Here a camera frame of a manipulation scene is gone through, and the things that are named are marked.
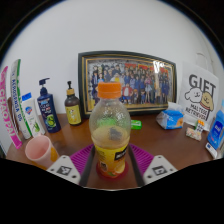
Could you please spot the pink and yellow mug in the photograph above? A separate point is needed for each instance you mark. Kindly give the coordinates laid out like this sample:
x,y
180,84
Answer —
x,y
38,150

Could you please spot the white remote control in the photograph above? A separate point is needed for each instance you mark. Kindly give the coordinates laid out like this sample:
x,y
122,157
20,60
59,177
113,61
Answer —
x,y
211,150

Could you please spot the blue tissue pack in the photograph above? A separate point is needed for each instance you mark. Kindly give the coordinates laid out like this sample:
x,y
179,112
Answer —
x,y
170,118

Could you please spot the dark blue pump bottle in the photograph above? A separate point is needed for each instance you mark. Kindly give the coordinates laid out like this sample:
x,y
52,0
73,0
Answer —
x,y
48,113

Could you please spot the blue detergent bottle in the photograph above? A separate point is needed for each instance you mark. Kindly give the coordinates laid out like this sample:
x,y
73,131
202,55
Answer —
x,y
217,130

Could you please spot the small clear snack packet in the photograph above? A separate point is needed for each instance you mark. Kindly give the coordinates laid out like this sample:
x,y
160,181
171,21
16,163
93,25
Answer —
x,y
193,134

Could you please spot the tall pink box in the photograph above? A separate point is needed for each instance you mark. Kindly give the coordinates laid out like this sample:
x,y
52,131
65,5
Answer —
x,y
8,113

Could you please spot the framed group photo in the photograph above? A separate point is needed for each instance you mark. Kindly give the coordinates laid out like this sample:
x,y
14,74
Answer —
x,y
140,80

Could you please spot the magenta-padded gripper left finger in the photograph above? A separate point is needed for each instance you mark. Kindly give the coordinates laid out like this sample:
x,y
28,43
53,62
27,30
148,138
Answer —
x,y
65,168

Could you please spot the brown pump bottle yellow label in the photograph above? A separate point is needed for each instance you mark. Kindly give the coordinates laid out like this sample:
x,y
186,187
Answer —
x,y
73,111

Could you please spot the orange-capped juice bottle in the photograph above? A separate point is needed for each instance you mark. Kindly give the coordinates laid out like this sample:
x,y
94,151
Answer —
x,y
110,133

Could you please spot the small green pack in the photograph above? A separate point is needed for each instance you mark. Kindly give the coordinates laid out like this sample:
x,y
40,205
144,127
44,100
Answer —
x,y
136,124

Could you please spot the tall white green box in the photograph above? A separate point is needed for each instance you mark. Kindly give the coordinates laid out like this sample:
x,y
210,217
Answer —
x,y
18,96

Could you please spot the white bottle blue cap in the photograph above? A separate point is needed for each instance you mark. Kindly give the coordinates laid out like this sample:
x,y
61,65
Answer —
x,y
32,116

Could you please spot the small orange white packet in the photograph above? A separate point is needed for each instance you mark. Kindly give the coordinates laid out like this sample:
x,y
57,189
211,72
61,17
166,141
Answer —
x,y
200,126

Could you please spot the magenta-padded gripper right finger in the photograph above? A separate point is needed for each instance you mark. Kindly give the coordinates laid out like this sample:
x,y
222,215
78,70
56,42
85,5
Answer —
x,y
159,168

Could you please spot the white printed paper bag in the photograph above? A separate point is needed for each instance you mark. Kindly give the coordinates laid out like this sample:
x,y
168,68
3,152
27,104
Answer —
x,y
200,93

